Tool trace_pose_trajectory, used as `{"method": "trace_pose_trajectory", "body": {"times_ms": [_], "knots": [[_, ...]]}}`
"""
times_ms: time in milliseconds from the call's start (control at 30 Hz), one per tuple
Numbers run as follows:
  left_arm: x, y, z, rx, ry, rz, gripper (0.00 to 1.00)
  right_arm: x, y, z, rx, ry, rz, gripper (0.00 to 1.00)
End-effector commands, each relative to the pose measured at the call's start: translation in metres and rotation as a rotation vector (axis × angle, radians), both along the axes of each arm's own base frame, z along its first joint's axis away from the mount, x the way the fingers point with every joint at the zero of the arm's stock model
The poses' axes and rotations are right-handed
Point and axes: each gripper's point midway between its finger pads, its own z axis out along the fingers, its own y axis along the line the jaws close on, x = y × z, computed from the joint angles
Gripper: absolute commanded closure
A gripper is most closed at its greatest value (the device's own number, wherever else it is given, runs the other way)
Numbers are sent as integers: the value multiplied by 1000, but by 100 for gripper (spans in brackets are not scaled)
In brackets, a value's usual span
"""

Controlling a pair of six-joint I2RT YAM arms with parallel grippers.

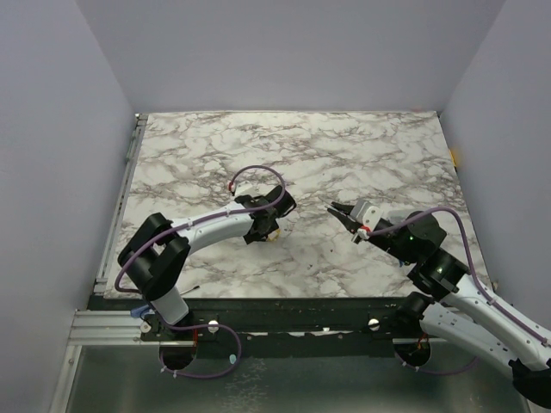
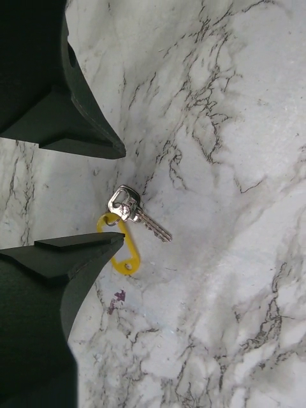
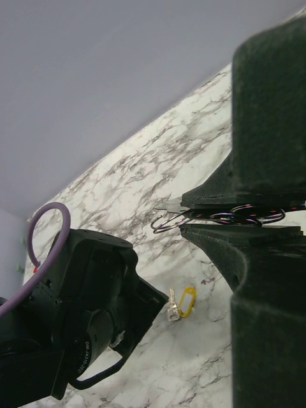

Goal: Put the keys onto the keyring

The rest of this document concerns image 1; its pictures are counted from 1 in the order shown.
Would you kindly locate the key with yellow tag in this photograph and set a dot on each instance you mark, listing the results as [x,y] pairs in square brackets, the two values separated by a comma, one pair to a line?
[273,235]

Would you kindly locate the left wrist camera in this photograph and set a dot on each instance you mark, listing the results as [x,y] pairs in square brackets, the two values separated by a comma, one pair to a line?
[238,189]

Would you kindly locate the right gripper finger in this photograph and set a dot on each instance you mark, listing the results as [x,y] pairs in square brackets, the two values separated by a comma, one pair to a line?
[342,208]
[350,225]

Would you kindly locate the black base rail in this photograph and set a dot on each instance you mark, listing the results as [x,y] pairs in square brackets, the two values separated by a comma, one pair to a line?
[293,328]

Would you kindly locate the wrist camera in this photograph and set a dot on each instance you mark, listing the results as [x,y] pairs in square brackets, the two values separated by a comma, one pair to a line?
[238,189]
[366,214]

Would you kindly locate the clear plastic box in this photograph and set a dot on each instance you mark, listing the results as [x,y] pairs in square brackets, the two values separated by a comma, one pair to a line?
[398,216]

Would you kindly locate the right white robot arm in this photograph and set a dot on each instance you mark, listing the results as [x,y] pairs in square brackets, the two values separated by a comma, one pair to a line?
[451,302]

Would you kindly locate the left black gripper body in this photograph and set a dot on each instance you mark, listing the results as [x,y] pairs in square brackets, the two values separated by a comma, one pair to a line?
[258,237]

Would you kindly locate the aluminium extrusion rail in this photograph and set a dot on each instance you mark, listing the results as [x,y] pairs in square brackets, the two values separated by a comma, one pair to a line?
[104,328]

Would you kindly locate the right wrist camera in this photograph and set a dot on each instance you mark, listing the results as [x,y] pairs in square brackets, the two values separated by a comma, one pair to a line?
[366,214]

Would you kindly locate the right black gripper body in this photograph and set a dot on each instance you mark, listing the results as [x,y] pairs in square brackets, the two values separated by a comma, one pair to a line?
[384,242]

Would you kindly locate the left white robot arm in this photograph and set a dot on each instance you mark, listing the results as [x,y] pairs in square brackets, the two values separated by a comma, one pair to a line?
[154,257]

